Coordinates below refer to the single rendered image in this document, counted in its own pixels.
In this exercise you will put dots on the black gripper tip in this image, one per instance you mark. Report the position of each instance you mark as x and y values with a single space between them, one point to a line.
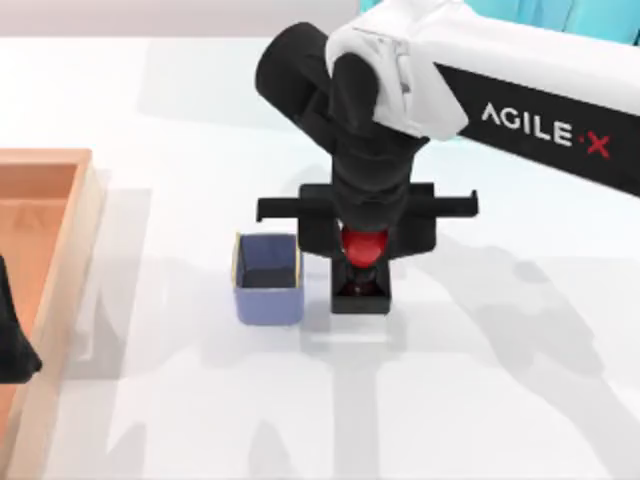
12 345

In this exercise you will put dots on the shallow salmon-coloured box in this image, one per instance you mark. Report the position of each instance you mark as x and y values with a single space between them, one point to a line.
55 230

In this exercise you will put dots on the blue open box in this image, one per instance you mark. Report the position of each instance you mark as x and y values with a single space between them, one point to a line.
270 307

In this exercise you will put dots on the small red object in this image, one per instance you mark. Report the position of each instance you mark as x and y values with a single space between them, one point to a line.
364 247

